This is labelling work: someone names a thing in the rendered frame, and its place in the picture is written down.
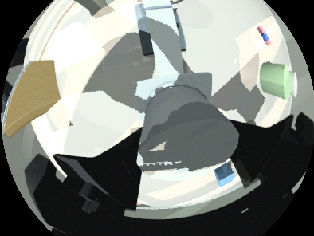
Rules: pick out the light blue box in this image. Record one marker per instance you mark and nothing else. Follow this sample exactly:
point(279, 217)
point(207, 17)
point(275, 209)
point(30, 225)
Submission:
point(224, 174)

